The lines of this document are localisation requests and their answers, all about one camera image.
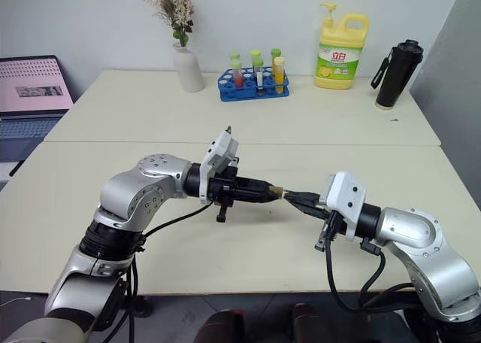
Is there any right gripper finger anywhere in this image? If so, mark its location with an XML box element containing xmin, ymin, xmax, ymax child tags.
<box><xmin>289</xmin><ymin>199</ymin><xmax>328</xmax><ymax>220</ymax></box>
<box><xmin>286</xmin><ymin>192</ymin><xmax>322</xmax><ymax>205</ymax></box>

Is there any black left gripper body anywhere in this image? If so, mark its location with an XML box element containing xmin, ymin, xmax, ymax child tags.
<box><xmin>208</xmin><ymin>156</ymin><xmax>242</xmax><ymax>223</ymax></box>

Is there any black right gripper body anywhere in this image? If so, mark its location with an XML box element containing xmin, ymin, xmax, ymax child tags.
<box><xmin>314</xmin><ymin>194</ymin><xmax>347</xmax><ymax>251</ymax></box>

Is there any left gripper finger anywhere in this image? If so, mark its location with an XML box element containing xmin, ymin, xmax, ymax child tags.
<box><xmin>240</xmin><ymin>190</ymin><xmax>273</xmax><ymax>205</ymax></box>
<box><xmin>240</xmin><ymin>178</ymin><xmax>273</xmax><ymax>193</ymax></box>

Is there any blue test tube rack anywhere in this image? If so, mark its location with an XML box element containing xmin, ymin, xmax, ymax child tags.
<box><xmin>217</xmin><ymin>66</ymin><xmax>292</xmax><ymax>103</ymax></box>

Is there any dark rounded shape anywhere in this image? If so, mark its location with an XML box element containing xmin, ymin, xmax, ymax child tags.
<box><xmin>192</xmin><ymin>308</ymin><xmax>247</xmax><ymax>343</ymax></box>
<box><xmin>290</xmin><ymin>302</ymin><xmax>325</xmax><ymax>343</ymax></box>

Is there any green-capped tube with white label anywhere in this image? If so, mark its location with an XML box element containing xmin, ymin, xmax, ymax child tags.
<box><xmin>252</xmin><ymin>58</ymin><xmax>265</xmax><ymax>96</ymax></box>

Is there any green-capped tube with red liquid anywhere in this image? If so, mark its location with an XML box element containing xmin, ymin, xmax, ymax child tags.
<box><xmin>230</xmin><ymin>59</ymin><xmax>246</xmax><ymax>90</ymax></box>

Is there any yellow-capped tube with orange liquid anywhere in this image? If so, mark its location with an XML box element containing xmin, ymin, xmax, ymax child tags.
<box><xmin>273</xmin><ymin>56</ymin><xmax>286</xmax><ymax>96</ymax></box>

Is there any white ceramic vase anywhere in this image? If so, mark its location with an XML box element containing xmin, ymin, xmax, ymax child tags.
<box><xmin>172</xmin><ymin>42</ymin><xmax>206</xmax><ymax>94</ymax></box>

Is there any yellow dish soap pump bottle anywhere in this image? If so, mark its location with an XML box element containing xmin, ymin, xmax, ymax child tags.
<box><xmin>313</xmin><ymin>2</ymin><xmax>371</xmax><ymax>91</ymax></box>

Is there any dried flower bunch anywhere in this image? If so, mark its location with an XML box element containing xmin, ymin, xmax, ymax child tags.
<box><xmin>139</xmin><ymin>0</ymin><xmax>196</xmax><ymax>48</ymax></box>

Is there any grey partition panel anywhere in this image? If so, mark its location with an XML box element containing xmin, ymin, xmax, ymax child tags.
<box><xmin>408</xmin><ymin>0</ymin><xmax>481</xmax><ymax>213</ymax></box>

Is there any open laptop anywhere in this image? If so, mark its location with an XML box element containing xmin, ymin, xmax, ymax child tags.
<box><xmin>0</xmin><ymin>54</ymin><xmax>75</xmax><ymax>173</ymax></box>

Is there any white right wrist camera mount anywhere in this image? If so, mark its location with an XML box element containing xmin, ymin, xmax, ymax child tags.
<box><xmin>318</xmin><ymin>171</ymin><xmax>368</xmax><ymax>242</ymax></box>

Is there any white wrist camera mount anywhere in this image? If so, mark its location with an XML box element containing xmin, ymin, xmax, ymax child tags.
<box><xmin>318</xmin><ymin>171</ymin><xmax>368</xmax><ymax>242</ymax></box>
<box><xmin>198</xmin><ymin>124</ymin><xmax>241</xmax><ymax>205</ymax></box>

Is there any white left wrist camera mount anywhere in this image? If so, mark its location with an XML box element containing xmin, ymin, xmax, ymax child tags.
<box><xmin>198</xmin><ymin>124</ymin><xmax>241</xmax><ymax>205</ymax></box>

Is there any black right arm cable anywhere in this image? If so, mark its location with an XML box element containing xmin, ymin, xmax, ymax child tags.
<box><xmin>325</xmin><ymin>214</ymin><xmax>416</xmax><ymax>314</ymax></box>

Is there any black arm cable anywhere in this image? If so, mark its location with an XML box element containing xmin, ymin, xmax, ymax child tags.
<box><xmin>325</xmin><ymin>214</ymin><xmax>416</xmax><ymax>314</ymax></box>
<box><xmin>123</xmin><ymin>202</ymin><xmax>215</xmax><ymax>343</ymax></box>

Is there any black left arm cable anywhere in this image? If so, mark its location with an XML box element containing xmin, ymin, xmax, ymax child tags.
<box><xmin>123</xmin><ymin>202</ymin><xmax>215</xmax><ymax>343</ymax></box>

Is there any black drinking bottle with strap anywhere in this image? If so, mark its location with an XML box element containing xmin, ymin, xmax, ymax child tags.
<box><xmin>371</xmin><ymin>38</ymin><xmax>425</xmax><ymax>111</ymax></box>

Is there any thin white cable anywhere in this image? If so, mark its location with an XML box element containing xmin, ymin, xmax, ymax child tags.
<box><xmin>0</xmin><ymin>296</ymin><xmax>33</xmax><ymax>308</ymax></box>

